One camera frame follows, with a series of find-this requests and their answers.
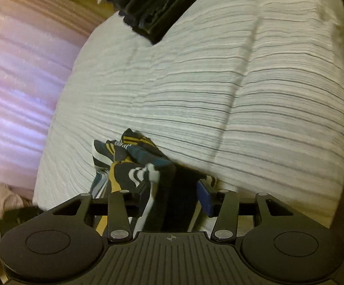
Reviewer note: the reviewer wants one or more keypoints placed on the pink pillow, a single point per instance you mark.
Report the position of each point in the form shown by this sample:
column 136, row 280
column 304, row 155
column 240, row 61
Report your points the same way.
column 11, row 197

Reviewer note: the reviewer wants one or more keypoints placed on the stack of folded dark clothes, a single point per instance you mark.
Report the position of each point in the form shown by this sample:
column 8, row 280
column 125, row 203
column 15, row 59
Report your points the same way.
column 160, row 3

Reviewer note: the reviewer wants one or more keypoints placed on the striped knit sweater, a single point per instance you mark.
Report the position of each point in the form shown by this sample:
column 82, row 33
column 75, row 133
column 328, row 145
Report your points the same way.
column 136, row 160

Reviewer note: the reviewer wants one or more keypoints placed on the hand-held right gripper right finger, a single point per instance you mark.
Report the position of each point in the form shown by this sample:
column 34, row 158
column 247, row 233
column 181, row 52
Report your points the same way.
column 205, row 197

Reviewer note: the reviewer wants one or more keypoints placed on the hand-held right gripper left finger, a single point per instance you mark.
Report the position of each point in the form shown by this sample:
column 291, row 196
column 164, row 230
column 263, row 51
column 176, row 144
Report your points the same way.
column 118, row 210

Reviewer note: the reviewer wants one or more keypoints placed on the striped bed sheet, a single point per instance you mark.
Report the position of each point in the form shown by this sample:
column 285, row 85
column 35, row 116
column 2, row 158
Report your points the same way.
column 219, row 95

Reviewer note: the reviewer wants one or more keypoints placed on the pink curtain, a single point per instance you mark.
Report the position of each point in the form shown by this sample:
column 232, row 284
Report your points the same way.
column 20, row 80

